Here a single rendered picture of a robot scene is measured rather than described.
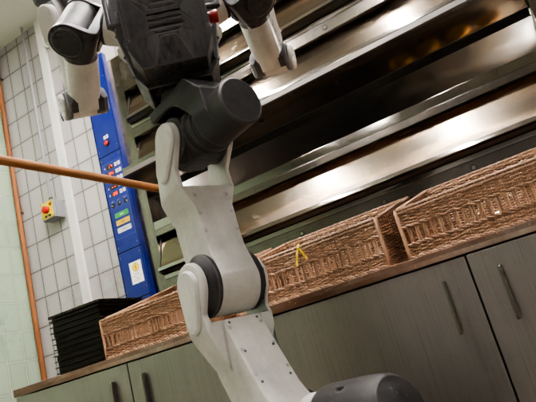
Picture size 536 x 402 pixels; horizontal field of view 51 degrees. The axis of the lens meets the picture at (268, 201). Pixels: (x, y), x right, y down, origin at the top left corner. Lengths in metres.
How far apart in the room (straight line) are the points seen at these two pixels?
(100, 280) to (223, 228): 1.71
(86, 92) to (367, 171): 1.10
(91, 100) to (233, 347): 0.82
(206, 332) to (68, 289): 1.95
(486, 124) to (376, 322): 0.88
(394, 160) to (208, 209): 1.05
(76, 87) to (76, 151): 1.54
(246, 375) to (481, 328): 0.64
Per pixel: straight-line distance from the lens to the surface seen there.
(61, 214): 3.16
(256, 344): 1.25
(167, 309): 2.05
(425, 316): 1.59
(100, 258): 2.98
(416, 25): 2.17
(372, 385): 0.99
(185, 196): 1.31
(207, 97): 1.27
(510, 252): 1.54
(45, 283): 3.28
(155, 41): 1.36
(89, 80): 1.65
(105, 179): 2.12
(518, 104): 2.17
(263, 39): 1.64
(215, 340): 1.24
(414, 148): 2.20
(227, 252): 1.29
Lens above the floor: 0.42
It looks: 15 degrees up
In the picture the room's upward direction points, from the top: 16 degrees counter-clockwise
